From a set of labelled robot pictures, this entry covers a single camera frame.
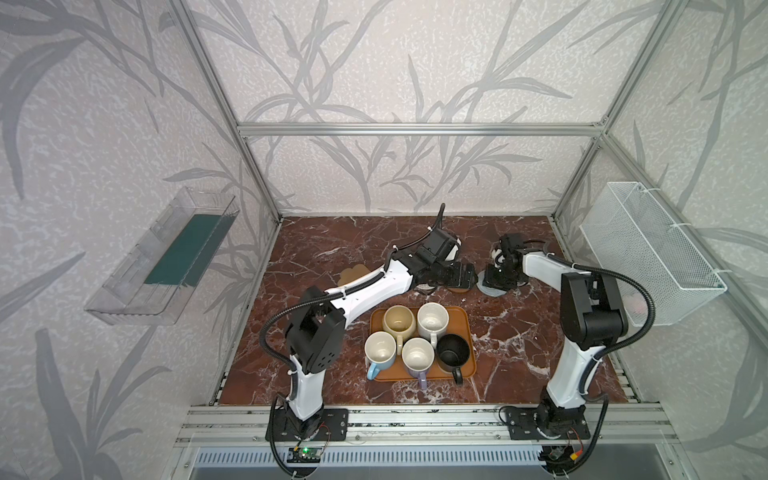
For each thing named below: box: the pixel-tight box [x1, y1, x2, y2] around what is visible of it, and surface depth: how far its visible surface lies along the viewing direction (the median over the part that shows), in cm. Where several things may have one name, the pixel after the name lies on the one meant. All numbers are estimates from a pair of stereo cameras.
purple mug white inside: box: [401, 337, 435, 390], surface depth 80 cm
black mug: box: [436, 333, 470, 385], surface depth 80 cm
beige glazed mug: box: [382, 305, 417, 356], surface depth 85 cm
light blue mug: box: [364, 331, 397, 381], surface depth 80 cm
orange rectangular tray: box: [364, 302, 477, 382], surface depth 82 cm
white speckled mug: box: [417, 302, 449, 349], surface depth 86 cm
